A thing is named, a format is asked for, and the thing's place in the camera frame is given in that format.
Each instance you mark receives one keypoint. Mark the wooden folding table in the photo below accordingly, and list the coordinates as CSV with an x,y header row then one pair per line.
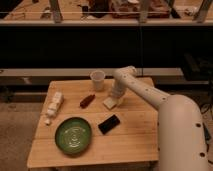
x,y
133,140

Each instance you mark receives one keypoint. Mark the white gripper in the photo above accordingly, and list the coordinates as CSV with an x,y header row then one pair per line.
x,y
117,92

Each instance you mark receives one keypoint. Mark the brown oblong object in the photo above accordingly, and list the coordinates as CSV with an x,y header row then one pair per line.
x,y
86,101

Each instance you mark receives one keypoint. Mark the green ceramic bowl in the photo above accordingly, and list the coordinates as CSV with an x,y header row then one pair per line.
x,y
73,136

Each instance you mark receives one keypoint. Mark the white sponge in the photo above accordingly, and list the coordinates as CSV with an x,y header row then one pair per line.
x,y
110,102

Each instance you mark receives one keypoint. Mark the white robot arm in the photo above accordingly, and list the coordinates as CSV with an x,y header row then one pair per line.
x,y
181,140

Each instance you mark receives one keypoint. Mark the black rectangular block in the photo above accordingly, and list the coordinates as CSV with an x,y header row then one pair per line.
x,y
109,124

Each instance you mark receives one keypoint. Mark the translucent plastic cup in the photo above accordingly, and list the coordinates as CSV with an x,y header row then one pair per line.
x,y
97,77

